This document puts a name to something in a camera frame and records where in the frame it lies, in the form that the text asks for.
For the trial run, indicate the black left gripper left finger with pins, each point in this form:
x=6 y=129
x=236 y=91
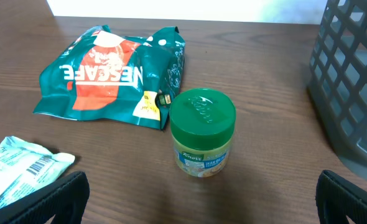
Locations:
x=62 y=201

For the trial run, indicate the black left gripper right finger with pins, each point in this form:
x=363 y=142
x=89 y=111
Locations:
x=339 y=201

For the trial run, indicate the green Nescafe coffee bag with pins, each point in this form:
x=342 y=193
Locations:
x=104 y=76

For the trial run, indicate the pale green snack packet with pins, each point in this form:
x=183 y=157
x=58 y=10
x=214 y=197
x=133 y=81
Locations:
x=26 y=167

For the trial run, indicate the grey plastic basket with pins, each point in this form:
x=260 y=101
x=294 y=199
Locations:
x=338 y=83

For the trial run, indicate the green-lid Knorr seasoning jar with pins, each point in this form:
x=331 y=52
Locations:
x=202 y=124

